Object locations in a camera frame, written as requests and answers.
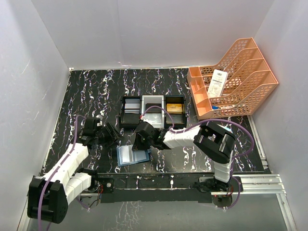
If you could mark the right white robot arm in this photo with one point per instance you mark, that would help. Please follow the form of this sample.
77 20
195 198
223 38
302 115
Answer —
212 139

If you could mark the black credit card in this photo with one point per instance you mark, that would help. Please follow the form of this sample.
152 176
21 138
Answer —
153 107

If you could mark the white magnetic stripe card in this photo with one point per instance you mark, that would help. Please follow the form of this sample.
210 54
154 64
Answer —
132 106

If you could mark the gold credit card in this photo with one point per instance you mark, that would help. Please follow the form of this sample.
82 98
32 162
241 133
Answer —
174 108

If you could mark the aluminium frame rail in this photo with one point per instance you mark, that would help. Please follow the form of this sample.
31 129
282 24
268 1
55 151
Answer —
189 187

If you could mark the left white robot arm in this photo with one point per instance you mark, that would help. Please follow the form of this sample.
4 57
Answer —
50 195

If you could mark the white paper receipt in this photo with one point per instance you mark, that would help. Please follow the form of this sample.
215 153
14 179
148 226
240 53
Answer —
217 83

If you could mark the orange mesh file organizer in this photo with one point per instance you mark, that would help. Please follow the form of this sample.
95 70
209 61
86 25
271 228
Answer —
250 81

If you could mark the blue leather card holder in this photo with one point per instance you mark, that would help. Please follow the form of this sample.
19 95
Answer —
138 157

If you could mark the three-compartment black white tray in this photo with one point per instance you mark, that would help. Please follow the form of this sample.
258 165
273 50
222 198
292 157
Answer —
157 120

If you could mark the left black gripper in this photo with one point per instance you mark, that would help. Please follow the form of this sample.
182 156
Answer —
109 134

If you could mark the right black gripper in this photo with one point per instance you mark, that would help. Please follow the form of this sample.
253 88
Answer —
138 141

